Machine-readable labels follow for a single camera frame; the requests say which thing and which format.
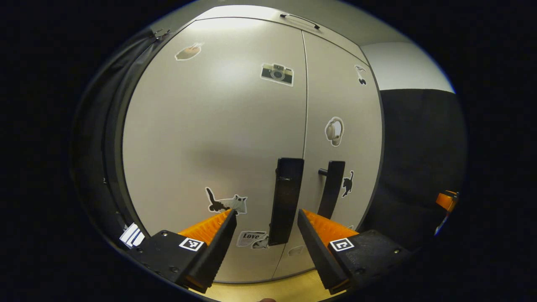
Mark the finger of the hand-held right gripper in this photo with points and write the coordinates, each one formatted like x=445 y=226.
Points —
x=445 y=200

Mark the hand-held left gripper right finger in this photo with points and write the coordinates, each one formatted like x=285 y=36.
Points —
x=315 y=251

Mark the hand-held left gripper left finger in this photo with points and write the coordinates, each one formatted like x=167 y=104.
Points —
x=219 y=249

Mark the white cabinet door camera sticker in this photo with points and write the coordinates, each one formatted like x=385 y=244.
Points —
x=209 y=126

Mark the white cabinet door headphone sticker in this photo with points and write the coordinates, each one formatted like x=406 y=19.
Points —
x=335 y=84

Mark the white grey cabinet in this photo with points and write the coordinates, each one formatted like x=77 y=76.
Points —
x=113 y=138

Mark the white striped object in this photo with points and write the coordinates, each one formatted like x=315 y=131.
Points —
x=132 y=235

